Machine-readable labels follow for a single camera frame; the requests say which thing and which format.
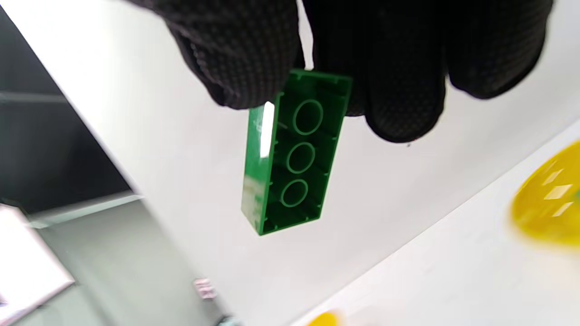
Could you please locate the green long toy brick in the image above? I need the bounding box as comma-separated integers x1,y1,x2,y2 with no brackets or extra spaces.
240,69,354,237

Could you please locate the person's right hand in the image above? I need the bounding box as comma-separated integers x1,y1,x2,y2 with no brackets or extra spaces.
127,0,556,143

